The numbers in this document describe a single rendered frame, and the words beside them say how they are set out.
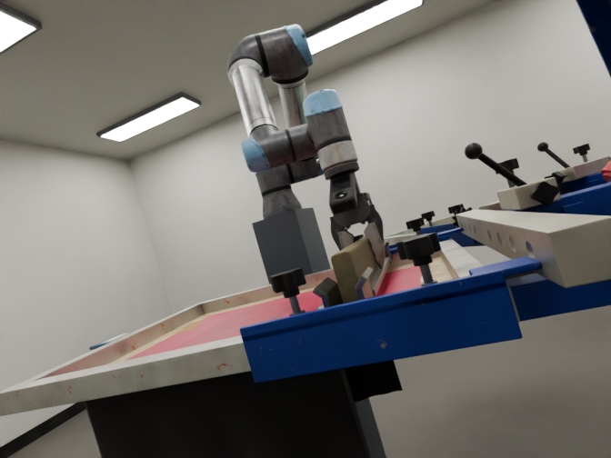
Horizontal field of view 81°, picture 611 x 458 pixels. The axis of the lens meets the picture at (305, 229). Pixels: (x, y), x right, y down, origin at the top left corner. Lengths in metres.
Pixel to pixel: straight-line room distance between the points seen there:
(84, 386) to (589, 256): 0.65
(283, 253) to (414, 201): 3.35
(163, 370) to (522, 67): 4.67
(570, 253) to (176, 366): 0.46
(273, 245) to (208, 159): 4.12
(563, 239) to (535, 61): 4.57
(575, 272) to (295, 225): 0.97
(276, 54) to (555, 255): 0.90
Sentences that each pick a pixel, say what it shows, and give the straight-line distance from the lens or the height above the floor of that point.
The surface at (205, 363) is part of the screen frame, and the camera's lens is 0.51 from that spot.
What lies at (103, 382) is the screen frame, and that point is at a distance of 0.64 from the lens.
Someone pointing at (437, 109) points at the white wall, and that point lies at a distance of 4.63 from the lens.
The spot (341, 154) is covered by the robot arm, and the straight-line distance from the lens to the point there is 0.69.
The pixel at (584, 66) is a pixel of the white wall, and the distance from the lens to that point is 5.01.
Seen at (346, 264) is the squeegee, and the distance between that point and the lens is 0.50.
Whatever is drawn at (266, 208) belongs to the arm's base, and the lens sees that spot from 1.30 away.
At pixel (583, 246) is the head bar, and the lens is 0.37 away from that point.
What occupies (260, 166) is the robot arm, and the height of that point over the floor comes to 1.27.
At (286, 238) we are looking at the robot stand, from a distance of 1.25.
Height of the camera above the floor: 1.09
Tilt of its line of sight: 1 degrees up
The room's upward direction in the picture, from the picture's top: 16 degrees counter-clockwise
